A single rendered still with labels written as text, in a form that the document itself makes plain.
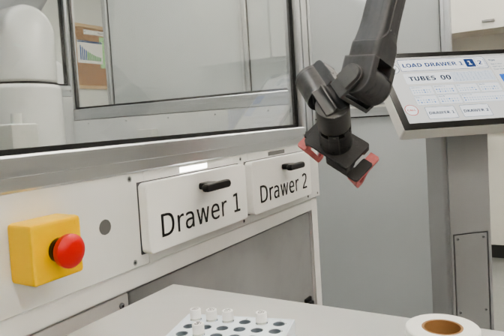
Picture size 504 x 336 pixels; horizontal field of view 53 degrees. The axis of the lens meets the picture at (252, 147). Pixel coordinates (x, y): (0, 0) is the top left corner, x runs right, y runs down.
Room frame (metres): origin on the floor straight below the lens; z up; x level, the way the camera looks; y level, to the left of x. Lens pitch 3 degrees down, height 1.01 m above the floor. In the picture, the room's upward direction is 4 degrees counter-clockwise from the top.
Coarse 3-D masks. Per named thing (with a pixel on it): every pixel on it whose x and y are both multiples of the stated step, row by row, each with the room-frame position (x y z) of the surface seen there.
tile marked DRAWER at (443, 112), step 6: (426, 108) 1.49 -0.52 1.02; (432, 108) 1.49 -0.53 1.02; (438, 108) 1.50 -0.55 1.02; (444, 108) 1.50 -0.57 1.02; (450, 108) 1.50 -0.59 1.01; (432, 114) 1.48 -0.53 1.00; (438, 114) 1.48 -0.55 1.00; (444, 114) 1.48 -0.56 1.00; (450, 114) 1.48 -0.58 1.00; (456, 114) 1.49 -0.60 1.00
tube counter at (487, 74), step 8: (440, 72) 1.60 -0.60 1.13; (448, 72) 1.60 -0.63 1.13; (456, 72) 1.61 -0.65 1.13; (464, 72) 1.61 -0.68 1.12; (472, 72) 1.61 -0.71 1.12; (480, 72) 1.62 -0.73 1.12; (488, 72) 1.62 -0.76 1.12; (448, 80) 1.58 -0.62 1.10; (456, 80) 1.58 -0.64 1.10; (464, 80) 1.58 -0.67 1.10; (472, 80) 1.59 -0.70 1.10
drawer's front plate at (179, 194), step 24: (216, 168) 0.96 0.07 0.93; (240, 168) 1.01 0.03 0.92; (144, 192) 0.77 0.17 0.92; (168, 192) 0.82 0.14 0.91; (192, 192) 0.87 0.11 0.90; (216, 192) 0.93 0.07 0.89; (240, 192) 1.00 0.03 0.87; (144, 216) 0.78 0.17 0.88; (168, 216) 0.81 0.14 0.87; (216, 216) 0.93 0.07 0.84; (240, 216) 1.00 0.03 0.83; (144, 240) 0.78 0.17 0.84; (168, 240) 0.81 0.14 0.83
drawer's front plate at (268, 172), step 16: (256, 160) 1.08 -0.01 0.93; (272, 160) 1.12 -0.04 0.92; (288, 160) 1.19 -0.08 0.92; (304, 160) 1.26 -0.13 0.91; (256, 176) 1.06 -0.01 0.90; (272, 176) 1.12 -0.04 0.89; (288, 176) 1.18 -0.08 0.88; (304, 176) 1.26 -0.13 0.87; (256, 192) 1.06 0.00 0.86; (272, 192) 1.11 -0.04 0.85; (288, 192) 1.18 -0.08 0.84; (304, 192) 1.26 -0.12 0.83; (256, 208) 1.05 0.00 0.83
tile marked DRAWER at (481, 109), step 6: (462, 108) 1.50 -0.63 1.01; (468, 108) 1.51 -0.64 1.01; (474, 108) 1.51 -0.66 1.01; (480, 108) 1.51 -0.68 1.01; (486, 108) 1.51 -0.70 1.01; (468, 114) 1.49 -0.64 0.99; (474, 114) 1.49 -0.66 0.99; (480, 114) 1.49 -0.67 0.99; (486, 114) 1.50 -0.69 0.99; (492, 114) 1.50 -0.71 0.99
